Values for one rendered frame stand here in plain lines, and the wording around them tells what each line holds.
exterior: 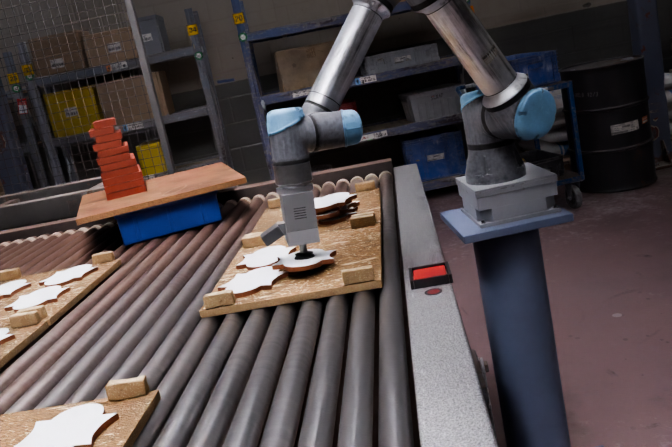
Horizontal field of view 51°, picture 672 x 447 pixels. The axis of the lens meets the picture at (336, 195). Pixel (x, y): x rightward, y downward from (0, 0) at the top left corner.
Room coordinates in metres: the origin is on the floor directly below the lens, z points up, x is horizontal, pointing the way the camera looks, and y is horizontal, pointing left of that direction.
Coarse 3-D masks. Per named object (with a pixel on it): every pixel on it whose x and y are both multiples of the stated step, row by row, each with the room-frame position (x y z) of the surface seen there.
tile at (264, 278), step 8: (248, 272) 1.41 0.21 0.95; (256, 272) 1.40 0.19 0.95; (264, 272) 1.39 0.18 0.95; (272, 272) 1.38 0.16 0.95; (280, 272) 1.37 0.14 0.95; (232, 280) 1.38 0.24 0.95; (240, 280) 1.37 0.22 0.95; (248, 280) 1.36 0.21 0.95; (256, 280) 1.35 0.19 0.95; (264, 280) 1.33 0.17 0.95; (272, 280) 1.33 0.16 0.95; (224, 288) 1.35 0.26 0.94; (232, 288) 1.33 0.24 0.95; (240, 288) 1.32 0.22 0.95; (248, 288) 1.30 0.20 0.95; (256, 288) 1.30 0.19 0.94; (264, 288) 1.31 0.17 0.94; (240, 296) 1.29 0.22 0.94
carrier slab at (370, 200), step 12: (360, 192) 2.03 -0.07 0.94; (372, 192) 2.00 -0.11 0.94; (360, 204) 1.88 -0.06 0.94; (372, 204) 1.85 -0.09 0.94; (264, 216) 1.97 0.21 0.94; (276, 216) 1.94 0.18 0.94; (264, 228) 1.83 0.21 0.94; (324, 228) 1.69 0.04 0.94; (336, 228) 1.67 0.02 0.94; (348, 228) 1.65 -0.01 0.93
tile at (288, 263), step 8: (280, 256) 1.42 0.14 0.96; (288, 256) 1.41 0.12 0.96; (320, 256) 1.37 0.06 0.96; (328, 256) 1.36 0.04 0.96; (280, 264) 1.36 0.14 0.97; (288, 264) 1.34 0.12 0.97; (296, 264) 1.33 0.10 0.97; (304, 264) 1.32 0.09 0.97; (312, 264) 1.32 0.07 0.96; (320, 264) 1.34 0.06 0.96
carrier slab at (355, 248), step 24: (336, 240) 1.56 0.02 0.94; (360, 240) 1.52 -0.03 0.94; (336, 264) 1.38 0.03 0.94; (360, 264) 1.34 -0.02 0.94; (216, 288) 1.38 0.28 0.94; (288, 288) 1.29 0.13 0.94; (312, 288) 1.26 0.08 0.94; (336, 288) 1.24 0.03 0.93; (360, 288) 1.23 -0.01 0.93; (216, 312) 1.26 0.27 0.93
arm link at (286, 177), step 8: (280, 168) 1.37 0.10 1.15; (288, 168) 1.36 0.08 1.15; (296, 168) 1.36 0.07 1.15; (304, 168) 1.37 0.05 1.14; (280, 176) 1.37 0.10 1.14; (288, 176) 1.36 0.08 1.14; (296, 176) 1.36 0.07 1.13; (304, 176) 1.37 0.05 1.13; (280, 184) 1.37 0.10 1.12; (288, 184) 1.36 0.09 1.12; (296, 184) 1.36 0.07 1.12; (304, 184) 1.37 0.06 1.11
